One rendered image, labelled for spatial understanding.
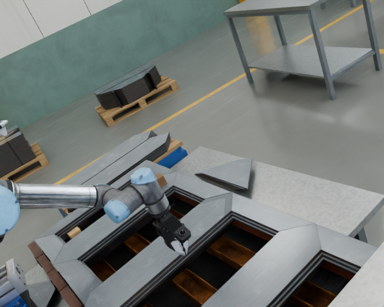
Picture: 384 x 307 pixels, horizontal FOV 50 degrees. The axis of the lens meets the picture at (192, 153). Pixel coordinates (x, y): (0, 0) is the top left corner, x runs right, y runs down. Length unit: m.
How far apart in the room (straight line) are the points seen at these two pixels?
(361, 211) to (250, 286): 0.54
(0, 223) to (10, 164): 4.85
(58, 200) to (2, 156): 4.61
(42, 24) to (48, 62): 0.69
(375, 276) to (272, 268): 0.45
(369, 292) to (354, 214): 0.68
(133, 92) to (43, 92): 2.82
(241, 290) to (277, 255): 0.17
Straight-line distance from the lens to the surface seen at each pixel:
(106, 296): 1.64
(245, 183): 1.93
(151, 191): 1.33
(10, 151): 5.92
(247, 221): 1.63
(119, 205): 1.29
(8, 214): 1.13
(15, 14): 8.46
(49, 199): 1.32
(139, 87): 6.16
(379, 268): 1.05
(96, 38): 8.66
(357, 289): 1.02
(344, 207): 1.70
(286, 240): 1.47
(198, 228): 1.68
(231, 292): 1.38
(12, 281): 1.83
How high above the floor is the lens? 1.82
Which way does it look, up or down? 26 degrees down
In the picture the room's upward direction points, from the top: 24 degrees counter-clockwise
